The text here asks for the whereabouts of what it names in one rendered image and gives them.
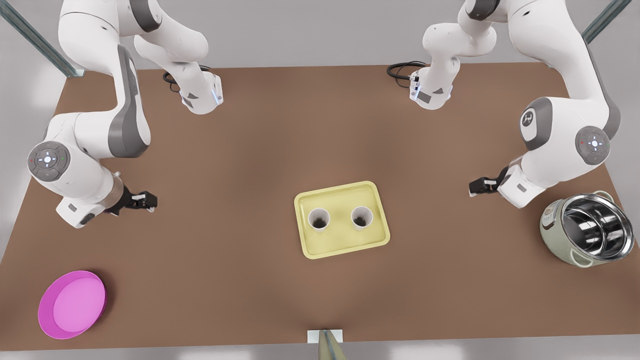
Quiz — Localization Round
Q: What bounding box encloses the steel pot with green shell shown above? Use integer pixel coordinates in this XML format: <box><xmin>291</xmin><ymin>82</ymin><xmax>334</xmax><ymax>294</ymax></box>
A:
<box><xmin>539</xmin><ymin>190</ymin><xmax>635</xmax><ymax>268</ymax></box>

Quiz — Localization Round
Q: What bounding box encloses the white IKEA cup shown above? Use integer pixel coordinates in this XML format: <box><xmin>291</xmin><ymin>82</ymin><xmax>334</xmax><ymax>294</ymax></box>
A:
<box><xmin>350</xmin><ymin>205</ymin><xmax>374</xmax><ymax>232</ymax></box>
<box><xmin>307</xmin><ymin>207</ymin><xmax>331</xmax><ymax>233</ymax></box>

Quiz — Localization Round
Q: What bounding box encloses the silver frame post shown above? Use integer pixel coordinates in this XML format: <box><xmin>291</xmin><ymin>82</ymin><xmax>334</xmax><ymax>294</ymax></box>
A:
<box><xmin>581</xmin><ymin>0</ymin><xmax>633</xmax><ymax>45</ymax></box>
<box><xmin>0</xmin><ymin>0</ymin><xmax>86</xmax><ymax>78</ymax></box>
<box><xmin>306</xmin><ymin>328</ymin><xmax>348</xmax><ymax>360</ymax></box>

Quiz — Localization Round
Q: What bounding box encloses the black cable loop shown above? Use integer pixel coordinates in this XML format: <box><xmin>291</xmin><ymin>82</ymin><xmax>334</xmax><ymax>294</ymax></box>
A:
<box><xmin>163</xmin><ymin>65</ymin><xmax>213</xmax><ymax>94</ymax></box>
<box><xmin>386</xmin><ymin>61</ymin><xmax>429</xmax><ymax>90</ymax></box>

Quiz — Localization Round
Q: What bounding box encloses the yellow rectangular tray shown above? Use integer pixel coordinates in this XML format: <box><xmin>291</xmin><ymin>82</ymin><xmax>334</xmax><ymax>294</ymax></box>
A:
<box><xmin>293</xmin><ymin>180</ymin><xmax>391</xmax><ymax>260</ymax></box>

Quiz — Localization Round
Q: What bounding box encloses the pink round bowl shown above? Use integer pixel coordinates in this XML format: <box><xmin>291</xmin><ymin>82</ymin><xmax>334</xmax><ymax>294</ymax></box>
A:
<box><xmin>38</xmin><ymin>270</ymin><xmax>108</xmax><ymax>340</ymax></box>

